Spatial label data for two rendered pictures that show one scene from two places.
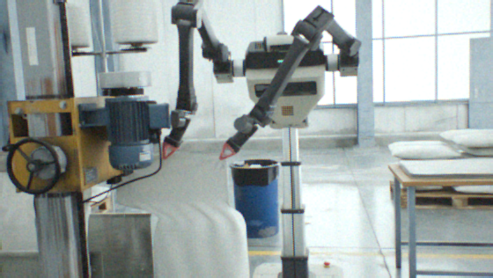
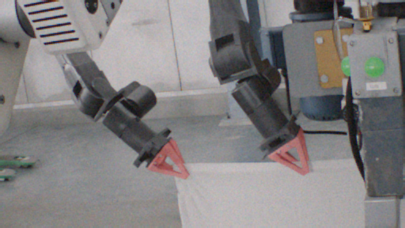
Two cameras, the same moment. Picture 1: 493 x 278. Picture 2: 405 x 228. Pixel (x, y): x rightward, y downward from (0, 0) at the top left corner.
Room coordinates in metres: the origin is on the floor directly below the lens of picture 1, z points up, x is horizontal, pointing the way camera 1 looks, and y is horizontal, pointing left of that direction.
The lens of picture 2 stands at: (3.08, 0.41, 1.45)
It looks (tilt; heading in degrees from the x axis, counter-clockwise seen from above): 12 degrees down; 192
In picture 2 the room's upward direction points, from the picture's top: 8 degrees counter-clockwise
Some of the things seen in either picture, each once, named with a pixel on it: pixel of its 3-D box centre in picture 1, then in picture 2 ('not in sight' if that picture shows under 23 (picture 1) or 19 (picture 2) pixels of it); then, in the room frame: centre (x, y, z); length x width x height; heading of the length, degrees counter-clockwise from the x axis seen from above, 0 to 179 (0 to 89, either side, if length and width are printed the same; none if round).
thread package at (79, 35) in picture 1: (69, 25); not in sight; (1.79, 0.65, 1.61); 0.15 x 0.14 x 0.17; 81
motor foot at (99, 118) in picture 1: (100, 115); not in sight; (1.58, 0.49, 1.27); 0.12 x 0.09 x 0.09; 171
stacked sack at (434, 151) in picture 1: (423, 151); not in sight; (4.90, -1.90, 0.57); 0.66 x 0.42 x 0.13; 73
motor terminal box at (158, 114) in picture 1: (158, 119); (281, 51); (1.63, 0.30, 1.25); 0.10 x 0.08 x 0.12; 16
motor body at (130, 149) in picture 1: (129, 132); (327, 62); (1.61, 0.40, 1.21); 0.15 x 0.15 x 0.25
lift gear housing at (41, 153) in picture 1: (47, 161); not in sight; (1.49, 0.65, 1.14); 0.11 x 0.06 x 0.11; 81
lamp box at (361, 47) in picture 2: not in sight; (375, 64); (2.14, 0.48, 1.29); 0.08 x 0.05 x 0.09; 81
